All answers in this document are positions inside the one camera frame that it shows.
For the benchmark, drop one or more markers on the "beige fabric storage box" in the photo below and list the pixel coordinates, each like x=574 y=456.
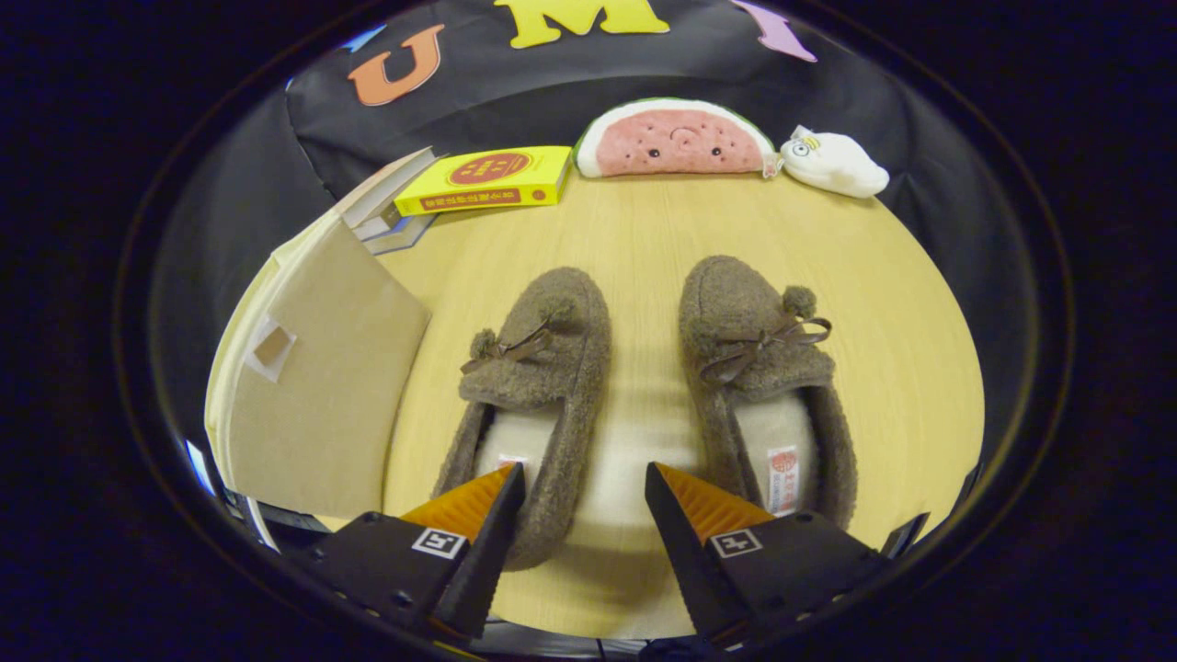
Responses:
x=322 y=386

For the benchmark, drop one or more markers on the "watermelon slice plush toy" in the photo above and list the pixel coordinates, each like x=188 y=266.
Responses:
x=671 y=142

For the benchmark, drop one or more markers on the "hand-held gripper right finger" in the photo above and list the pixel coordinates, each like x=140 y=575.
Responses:
x=685 y=561

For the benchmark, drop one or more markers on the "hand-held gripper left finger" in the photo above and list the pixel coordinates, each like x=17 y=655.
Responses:
x=483 y=570

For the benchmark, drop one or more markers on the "white plush toy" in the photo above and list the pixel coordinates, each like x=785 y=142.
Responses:
x=841 y=165

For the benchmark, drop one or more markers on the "brown fuzzy shoe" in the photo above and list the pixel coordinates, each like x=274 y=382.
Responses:
x=561 y=386
x=736 y=313

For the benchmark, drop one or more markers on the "white cover book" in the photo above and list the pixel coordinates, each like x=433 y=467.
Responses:
x=372 y=223

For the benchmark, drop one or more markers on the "yellow book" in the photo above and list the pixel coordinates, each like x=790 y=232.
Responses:
x=533 y=165

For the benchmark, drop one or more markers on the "blue cover book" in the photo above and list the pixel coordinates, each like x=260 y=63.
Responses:
x=405 y=237

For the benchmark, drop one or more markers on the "black backdrop cloth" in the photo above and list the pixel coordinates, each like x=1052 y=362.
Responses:
x=515 y=110

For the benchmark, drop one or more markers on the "black flat object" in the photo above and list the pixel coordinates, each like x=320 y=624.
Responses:
x=906 y=533

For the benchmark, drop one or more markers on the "beige cover book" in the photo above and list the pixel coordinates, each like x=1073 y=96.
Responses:
x=386 y=188

